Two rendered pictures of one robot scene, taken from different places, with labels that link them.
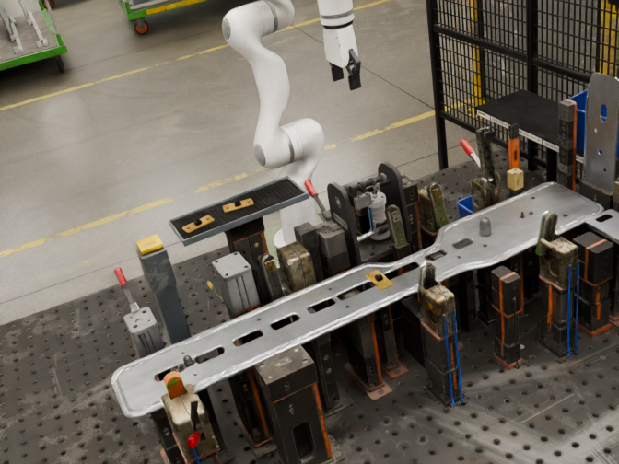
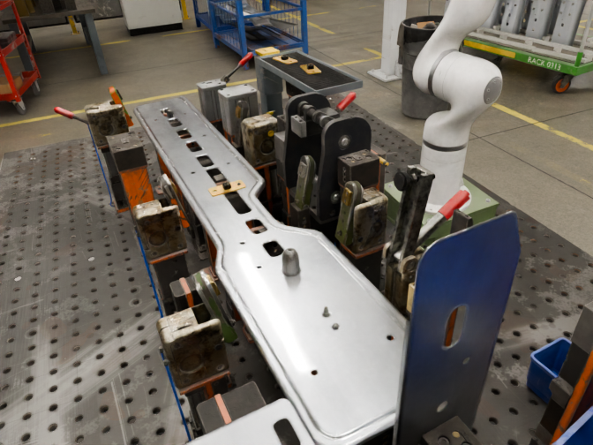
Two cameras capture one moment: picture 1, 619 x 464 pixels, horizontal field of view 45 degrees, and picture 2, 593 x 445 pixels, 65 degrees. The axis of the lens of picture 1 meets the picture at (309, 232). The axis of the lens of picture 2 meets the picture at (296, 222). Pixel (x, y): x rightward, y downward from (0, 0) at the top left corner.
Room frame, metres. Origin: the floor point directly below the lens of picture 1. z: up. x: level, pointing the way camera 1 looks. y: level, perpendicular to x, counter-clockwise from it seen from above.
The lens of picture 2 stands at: (1.67, -1.12, 1.55)
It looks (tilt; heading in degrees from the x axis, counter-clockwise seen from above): 34 degrees down; 86
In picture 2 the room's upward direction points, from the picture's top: 4 degrees counter-clockwise
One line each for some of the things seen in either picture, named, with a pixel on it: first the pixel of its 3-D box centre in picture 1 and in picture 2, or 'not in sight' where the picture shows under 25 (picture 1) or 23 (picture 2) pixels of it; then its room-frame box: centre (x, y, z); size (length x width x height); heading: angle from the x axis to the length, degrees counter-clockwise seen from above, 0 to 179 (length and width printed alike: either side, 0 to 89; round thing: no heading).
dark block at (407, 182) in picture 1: (410, 242); (356, 240); (1.86, -0.29, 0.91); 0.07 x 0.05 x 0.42; 21
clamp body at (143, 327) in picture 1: (158, 372); (219, 133); (1.53, 0.46, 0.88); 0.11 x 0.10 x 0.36; 21
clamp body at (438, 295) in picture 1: (440, 343); (171, 269); (1.44, -0.27, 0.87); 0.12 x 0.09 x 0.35; 21
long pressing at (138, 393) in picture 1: (374, 285); (221, 187); (1.57, -0.14, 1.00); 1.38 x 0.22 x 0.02; 111
